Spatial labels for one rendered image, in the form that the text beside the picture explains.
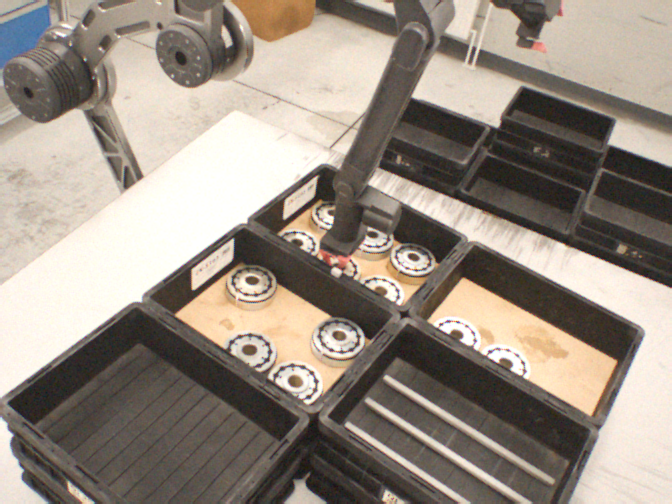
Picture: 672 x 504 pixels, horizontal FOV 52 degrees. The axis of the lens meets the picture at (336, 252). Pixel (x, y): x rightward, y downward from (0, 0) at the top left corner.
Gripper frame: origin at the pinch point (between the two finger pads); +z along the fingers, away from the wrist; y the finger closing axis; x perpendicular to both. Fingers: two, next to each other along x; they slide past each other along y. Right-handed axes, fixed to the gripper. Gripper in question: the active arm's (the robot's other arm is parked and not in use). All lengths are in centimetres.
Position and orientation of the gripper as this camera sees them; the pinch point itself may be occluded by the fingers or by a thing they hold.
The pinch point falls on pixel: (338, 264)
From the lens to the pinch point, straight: 149.3
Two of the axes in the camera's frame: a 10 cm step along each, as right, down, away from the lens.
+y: 4.6, -5.6, 6.9
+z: -1.4, 7.2, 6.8
